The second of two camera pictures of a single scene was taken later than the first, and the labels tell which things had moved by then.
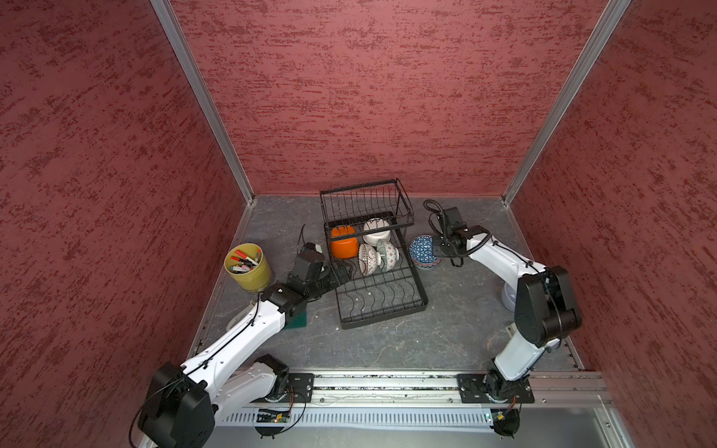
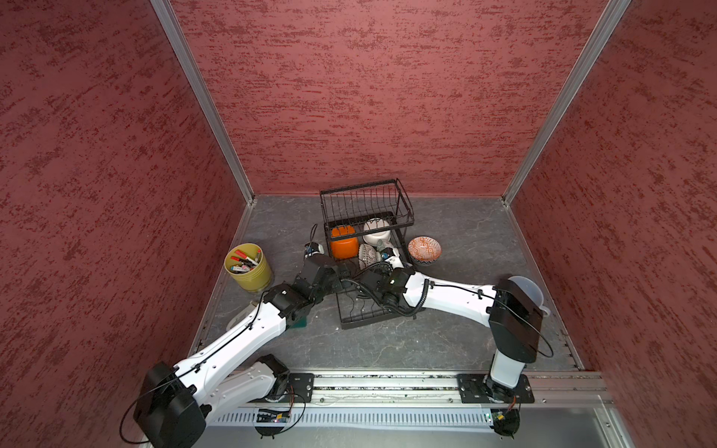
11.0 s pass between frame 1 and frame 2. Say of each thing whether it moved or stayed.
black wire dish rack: stayed
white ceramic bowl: stayed
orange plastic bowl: stayed
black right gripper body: moved
